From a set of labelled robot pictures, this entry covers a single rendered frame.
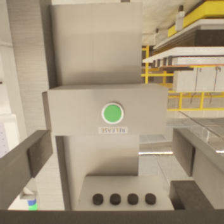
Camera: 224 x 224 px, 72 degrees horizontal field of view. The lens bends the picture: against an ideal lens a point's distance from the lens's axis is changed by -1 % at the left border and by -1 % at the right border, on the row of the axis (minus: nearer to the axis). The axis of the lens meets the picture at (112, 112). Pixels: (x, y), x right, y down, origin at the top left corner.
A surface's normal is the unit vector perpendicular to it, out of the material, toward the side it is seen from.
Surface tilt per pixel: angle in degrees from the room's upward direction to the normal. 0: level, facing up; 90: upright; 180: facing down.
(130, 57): 90
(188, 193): 180
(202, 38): 90
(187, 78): 90
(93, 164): 90
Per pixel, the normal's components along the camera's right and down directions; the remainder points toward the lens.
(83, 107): -0.01, 0.25
